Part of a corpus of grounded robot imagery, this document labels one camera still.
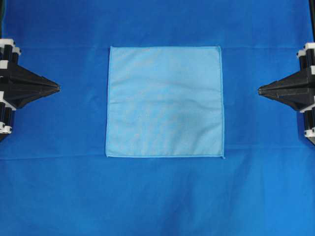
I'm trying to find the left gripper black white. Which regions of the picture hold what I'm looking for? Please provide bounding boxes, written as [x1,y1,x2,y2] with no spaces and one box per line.
[0,38,60,142]

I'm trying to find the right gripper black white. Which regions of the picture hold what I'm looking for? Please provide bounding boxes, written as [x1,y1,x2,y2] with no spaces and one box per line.
[258,42,315,144]

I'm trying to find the light blue towel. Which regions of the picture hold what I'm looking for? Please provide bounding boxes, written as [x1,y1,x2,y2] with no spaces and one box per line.
[105,46,224,158]

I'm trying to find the dark blue table cloth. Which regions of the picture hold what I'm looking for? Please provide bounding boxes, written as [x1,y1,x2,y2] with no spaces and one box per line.
[0,0,315,236]

